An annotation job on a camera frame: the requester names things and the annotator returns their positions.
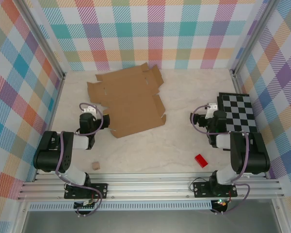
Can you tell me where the brown cardboard box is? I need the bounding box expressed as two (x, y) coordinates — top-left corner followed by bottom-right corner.
(86, 62), (166, 139)

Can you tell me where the black white chessboard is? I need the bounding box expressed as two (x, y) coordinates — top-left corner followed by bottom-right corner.
(217, 92), (258, 133)

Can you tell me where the red block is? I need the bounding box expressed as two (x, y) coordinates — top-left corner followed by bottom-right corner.
(194, 153), (209, 168)

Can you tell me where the right small circuit board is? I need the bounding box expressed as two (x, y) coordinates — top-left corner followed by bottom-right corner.
(212, 199), (228, 208)

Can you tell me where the small circuit board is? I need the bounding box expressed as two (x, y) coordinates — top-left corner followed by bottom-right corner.
(212, 199), (228, 208)
(74, 199), (97, 209)

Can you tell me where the left small circuit board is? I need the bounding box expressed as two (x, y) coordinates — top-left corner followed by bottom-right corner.
(74, 199), (97, 209)

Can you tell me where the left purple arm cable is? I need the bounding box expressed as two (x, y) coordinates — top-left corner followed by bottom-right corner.
(55, 103), (105, 217)

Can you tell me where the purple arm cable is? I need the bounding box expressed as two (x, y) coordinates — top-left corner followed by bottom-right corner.
(190, 104), (250, 216)
(55, 103), (105, 217)

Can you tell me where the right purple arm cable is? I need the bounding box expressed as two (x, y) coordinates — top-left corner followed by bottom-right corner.
(190, 104), (250, 216)

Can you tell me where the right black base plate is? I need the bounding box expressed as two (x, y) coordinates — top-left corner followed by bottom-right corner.
(193, 181), (238, 199)

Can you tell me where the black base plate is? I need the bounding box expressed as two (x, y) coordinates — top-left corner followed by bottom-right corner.
(193, 181), (238, 199)
(64, 183), (109, 200)

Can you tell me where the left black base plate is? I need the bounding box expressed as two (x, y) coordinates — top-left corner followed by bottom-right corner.
(64, 183), (109, 200)

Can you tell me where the aluminium mounting rail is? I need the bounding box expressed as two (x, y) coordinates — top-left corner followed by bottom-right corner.
(16, 171), (286, 202)

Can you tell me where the aluminium frame post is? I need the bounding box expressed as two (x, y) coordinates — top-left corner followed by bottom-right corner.
(231, 0), (279, 76)
(13, 0), (66, 81)

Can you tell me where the slotted grey cable duct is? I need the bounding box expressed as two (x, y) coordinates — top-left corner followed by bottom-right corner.
(29, 202), (213, 211)

